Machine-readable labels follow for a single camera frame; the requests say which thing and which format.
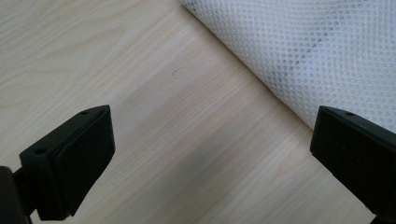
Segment white mesh bag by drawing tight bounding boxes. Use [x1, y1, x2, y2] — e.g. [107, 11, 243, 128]
[179, 0, 396, 134]

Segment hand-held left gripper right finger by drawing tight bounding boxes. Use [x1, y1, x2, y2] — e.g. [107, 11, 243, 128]
[309, 105, 396, 224]

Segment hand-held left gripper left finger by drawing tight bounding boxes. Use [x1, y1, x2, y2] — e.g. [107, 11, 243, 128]
[19, 105, 116, 222]

